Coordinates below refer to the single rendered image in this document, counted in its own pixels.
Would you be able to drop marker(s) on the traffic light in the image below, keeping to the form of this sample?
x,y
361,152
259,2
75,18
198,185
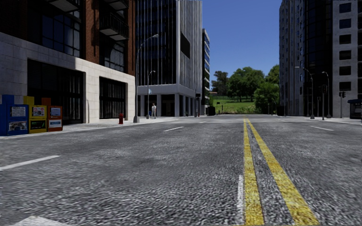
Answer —
x,y
196,106
341,104
323,99

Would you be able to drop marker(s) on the person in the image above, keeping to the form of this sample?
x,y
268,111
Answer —
x,y
153,110

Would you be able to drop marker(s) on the dark bin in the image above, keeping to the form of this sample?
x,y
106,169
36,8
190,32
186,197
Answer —
x,y
280,110
211,110

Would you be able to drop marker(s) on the grey street lamp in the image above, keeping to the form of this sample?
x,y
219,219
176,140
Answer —
x,y
147,96
328,96
312,96
136,84

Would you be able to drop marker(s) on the pale concrete building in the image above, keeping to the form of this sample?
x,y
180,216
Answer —
x,y
206,70

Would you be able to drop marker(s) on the glass tower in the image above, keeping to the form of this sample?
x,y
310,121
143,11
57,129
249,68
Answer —
x,y
169,56

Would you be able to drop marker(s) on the red fire hydrant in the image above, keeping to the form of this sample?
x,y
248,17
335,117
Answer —
x,y
121,119

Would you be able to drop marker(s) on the trees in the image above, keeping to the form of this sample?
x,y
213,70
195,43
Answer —
x,y
246,82

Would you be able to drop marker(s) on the orange newspaper box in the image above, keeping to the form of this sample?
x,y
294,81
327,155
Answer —
x,y
55,118

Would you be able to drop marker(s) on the red brick building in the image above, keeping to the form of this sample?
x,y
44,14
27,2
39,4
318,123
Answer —
x,y
56,70

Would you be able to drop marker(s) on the yellow newspaper box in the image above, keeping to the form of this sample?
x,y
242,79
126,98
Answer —
x,y
37,118

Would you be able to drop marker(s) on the grey concrete tower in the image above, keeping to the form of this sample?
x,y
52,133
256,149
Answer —
x,y
319,42

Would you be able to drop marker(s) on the blue newspaper box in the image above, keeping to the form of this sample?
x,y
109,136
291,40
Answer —
x,y
14,120

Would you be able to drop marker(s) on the blue booth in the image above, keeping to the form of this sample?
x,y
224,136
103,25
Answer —
x,y
355,108

